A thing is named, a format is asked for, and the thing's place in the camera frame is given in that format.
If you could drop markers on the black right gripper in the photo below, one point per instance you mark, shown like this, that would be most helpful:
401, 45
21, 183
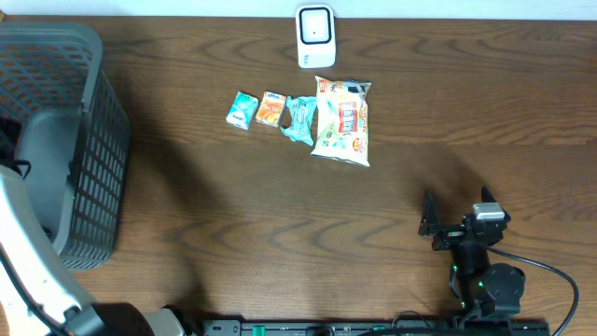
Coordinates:
450, 234

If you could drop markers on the yellow snack bag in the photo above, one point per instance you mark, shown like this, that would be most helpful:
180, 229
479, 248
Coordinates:
342, 125

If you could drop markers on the teal packet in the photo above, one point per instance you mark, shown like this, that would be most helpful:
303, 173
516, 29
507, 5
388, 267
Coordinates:
302, 110

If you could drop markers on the orange tissue pack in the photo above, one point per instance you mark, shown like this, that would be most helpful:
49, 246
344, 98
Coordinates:
271, 109

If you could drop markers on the green tissue pack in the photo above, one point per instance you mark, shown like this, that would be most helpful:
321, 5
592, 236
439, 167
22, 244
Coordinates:
242, 111

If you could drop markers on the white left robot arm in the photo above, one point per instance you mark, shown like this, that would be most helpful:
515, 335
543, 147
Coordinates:
40, 297

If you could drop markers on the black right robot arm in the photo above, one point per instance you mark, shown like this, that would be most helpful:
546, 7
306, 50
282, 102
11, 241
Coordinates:
487, 291

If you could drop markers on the white barcode scanner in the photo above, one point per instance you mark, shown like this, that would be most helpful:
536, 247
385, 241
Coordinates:
316, 36

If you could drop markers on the dark grey plastic basket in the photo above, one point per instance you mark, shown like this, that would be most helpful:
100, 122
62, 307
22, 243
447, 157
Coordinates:
64, 129

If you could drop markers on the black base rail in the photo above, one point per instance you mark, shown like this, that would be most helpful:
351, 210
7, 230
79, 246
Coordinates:
407, 327

